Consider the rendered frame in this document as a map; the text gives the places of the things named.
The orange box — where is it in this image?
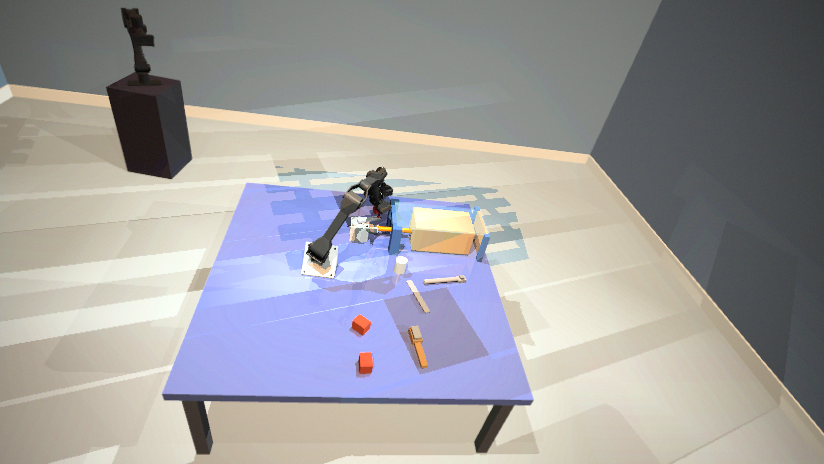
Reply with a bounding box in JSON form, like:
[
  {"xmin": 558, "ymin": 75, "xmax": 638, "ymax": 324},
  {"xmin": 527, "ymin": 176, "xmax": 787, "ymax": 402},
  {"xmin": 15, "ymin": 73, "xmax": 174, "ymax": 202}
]
[
  {"xmin": 352, "ymin": 314, "xmax": 371, "ymax": 335},
  {"xmin": 358, "ymin": 352, "xmax": 373, "ymax": 374}
]

